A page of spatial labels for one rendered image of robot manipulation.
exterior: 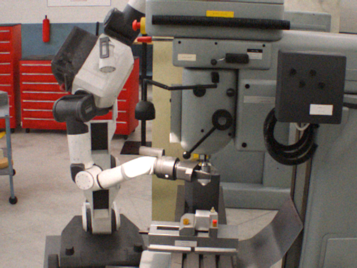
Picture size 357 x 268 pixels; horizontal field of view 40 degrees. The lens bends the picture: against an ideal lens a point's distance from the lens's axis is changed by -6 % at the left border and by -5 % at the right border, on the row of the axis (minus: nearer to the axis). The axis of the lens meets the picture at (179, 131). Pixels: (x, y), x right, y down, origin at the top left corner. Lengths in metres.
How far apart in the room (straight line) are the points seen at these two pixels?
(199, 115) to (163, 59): 1.83
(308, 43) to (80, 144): 0.96
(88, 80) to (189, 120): 0.51
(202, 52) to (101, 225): 1.32
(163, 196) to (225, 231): 1.86
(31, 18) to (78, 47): 9.25
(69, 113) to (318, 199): 1.01
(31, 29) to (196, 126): 9.75
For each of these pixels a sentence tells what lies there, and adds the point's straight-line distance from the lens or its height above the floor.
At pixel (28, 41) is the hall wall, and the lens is 11.45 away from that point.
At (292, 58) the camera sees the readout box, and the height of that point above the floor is 1.71.
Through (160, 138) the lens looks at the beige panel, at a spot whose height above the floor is 0.85.
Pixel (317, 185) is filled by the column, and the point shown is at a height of 1.25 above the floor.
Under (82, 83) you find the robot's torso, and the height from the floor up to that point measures 1.51.
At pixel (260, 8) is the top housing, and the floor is 1.84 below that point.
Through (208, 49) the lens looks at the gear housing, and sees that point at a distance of 1.73.
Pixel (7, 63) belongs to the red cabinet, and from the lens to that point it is 6.92.
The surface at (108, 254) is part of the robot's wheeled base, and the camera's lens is 2.67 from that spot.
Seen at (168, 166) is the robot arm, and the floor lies 1.24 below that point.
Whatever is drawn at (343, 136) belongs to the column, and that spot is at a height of 1.43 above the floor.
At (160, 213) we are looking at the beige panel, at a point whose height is 0.26.
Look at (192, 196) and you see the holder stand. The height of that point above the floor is 1.00.
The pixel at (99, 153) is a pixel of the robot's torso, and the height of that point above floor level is 1.11.
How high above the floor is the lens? 1.89
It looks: 15 degrees down
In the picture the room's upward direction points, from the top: 1 degrees clockwise
